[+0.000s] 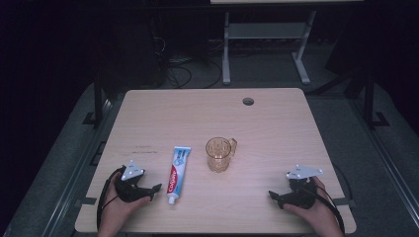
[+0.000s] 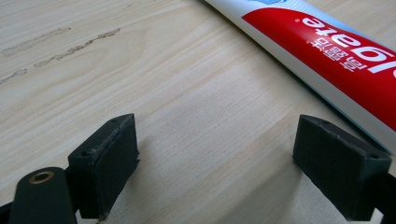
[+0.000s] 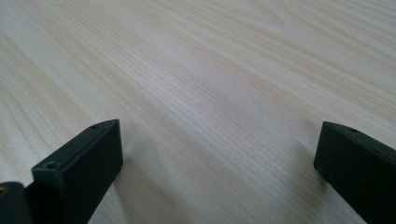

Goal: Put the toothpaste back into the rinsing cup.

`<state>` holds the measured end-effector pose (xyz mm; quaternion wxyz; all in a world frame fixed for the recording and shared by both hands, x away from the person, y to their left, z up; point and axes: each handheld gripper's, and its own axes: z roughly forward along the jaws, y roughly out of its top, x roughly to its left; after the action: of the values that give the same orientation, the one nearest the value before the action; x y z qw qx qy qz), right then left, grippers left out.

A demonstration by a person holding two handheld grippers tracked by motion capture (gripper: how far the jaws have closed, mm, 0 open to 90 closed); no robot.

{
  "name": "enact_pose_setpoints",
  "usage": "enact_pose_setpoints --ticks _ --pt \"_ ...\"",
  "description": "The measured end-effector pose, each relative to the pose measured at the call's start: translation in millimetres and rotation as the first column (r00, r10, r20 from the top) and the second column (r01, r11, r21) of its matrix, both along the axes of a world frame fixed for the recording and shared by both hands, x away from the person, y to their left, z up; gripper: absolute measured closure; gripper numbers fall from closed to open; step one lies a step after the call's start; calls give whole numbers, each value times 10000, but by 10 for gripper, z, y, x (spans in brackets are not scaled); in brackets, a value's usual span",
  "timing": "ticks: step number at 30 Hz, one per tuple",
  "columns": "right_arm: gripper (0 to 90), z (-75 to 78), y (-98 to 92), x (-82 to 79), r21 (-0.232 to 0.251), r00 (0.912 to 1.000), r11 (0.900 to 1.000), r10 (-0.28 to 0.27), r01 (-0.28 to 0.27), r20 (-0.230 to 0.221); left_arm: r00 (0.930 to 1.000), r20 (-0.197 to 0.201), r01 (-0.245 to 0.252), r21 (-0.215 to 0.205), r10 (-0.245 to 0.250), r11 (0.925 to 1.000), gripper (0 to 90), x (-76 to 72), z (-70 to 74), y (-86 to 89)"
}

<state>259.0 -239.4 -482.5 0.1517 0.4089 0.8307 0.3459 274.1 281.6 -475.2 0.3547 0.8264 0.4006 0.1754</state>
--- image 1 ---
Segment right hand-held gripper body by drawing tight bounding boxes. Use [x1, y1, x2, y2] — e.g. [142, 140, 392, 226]
[278, 164, 325, 210]

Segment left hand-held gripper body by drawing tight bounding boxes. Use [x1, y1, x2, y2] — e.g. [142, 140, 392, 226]
[113, 159, 153, 203]

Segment white and blue toothpaste tube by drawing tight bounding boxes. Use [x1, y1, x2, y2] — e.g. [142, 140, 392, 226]
[166, 145, 193, 206]

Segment amber glass cup with handle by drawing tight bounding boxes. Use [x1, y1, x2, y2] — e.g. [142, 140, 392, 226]
[205, 136, 238, 174]

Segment person's left hand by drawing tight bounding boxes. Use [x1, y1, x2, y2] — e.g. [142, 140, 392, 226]
[97, 171, 152, 237]

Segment person's right hand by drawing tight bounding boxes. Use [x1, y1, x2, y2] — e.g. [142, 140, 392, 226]
[282, 175, 346, 237]

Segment black metal stand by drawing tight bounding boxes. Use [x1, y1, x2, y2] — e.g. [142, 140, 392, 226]
[82, 67, 115, 127]

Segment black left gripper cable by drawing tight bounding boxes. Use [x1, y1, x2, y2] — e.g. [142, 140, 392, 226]
[96, 165, 126, 232]

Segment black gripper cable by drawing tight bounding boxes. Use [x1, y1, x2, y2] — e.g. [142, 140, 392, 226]
[305, 184, 347, 237]
[96, 165, 126, 232]

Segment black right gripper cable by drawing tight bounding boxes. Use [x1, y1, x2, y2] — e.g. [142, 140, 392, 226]
[305, 184, 347, 237]

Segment black floor cables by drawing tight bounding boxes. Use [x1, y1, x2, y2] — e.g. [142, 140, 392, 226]
[151, 36, 224, 90]

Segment white metal table frame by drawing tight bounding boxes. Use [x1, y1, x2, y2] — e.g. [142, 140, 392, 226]
[221, 10, 317, 86]

